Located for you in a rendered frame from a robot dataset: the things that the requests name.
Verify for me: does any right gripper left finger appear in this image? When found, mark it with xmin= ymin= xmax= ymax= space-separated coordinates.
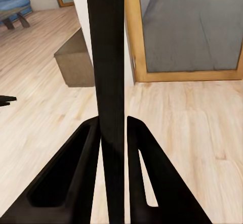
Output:
xmin=0 ymin=116 xmax=101 ymax=224

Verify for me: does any poster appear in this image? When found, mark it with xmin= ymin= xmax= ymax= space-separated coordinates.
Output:
xmin=87 ymin=0 xmax=125 ymax=224

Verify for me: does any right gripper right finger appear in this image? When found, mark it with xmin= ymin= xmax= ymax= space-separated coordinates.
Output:
xmin=127 ymin=116 xmax=213 ymax=224

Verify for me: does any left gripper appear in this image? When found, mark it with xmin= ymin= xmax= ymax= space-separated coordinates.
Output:
xmin=0 ymin=96 xmax=17 ymax=107

